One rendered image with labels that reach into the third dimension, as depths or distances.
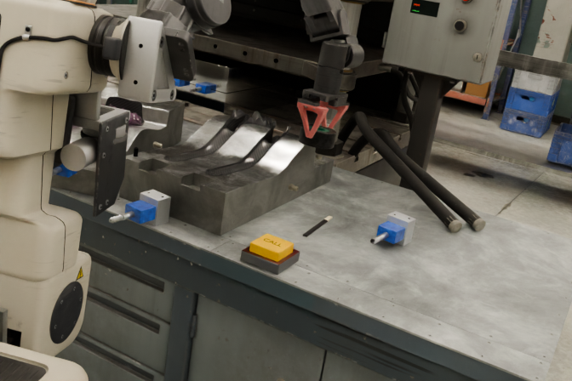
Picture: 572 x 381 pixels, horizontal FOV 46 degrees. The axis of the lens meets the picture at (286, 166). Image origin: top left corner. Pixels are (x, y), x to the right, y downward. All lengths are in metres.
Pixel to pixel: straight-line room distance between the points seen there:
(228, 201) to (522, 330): 0.58
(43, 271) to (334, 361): 0.54
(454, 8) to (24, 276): 1.35
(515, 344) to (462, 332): 0.08
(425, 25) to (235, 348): 1.07
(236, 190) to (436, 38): 0.89
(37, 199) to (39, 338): 0.22
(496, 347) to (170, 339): 0.67
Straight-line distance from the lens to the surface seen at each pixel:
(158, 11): 1.01
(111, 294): 1.56
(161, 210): 1.34
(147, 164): 1.45
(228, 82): 2.23
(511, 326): 1.24
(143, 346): 1.56
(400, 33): 2.03
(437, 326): 1.17
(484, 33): 1.96
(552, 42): 7.60
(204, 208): 1.34
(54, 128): 1.08
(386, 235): 1.40
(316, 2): 1.44
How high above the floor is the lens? 1.34
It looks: 17 degrees down
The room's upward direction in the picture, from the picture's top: 9 degrees clockwise
